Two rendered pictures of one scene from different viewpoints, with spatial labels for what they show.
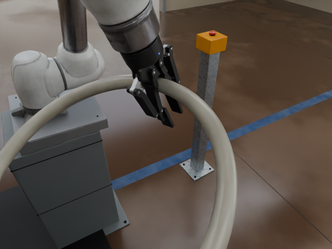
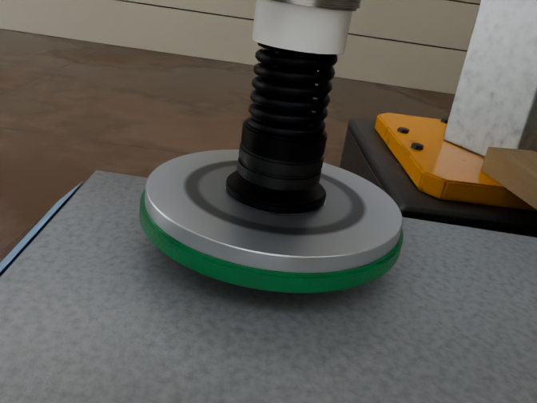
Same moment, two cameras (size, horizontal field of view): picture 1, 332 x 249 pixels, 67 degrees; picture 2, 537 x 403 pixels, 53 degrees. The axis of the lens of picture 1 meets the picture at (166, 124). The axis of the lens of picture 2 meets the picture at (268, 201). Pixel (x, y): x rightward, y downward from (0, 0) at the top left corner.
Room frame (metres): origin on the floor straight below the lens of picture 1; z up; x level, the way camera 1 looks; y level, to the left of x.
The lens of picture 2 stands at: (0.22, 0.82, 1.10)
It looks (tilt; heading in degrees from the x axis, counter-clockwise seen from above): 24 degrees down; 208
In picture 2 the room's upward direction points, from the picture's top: 8 degrees clockwise
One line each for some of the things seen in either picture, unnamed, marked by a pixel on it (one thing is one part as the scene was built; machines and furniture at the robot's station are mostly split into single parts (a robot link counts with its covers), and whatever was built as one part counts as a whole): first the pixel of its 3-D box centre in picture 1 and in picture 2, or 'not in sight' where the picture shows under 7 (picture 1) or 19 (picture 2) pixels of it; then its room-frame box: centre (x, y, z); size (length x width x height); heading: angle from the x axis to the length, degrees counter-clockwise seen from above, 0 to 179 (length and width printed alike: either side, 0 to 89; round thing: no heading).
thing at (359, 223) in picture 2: not in sight; (274, 198); (-0.16, 0.63, 0.92); 0.21 x 0.21 x 0.01
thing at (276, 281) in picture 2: not in sight; (273, 202); (-0.16, 0.63, 0.91); 0.22 x 0.22 x 0.04
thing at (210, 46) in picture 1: (202, 114); not in sight; (1.36, -0.25, 0.54); 0.20 x 0.20 x 1.09; 33
